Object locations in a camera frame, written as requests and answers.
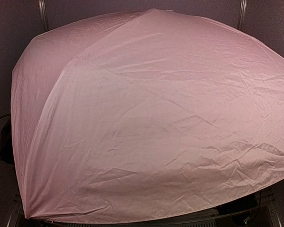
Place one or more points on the pink folding umbrella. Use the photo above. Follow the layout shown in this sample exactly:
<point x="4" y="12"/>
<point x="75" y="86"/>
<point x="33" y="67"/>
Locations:
<point x="130" y="117"/>

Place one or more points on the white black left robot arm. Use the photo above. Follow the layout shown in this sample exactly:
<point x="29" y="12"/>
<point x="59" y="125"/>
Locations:
<point x="6" y="149"/>

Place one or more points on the right aluminium corner post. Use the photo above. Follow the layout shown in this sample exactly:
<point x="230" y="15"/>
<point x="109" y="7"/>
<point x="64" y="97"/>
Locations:
<point x="242" y="12"/>

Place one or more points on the aluminium corner post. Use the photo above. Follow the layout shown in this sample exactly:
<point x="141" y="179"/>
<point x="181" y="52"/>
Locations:
<point x="43" y="15"/>
<point x="242" y="12"/>

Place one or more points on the left aluminium corner post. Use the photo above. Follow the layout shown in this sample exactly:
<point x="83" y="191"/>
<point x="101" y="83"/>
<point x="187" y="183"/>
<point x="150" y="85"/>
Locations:
<point x="43" y="15"/>

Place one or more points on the aluminium front rail frame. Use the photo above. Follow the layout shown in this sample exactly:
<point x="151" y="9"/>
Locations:
<point x="255" y="210"/>

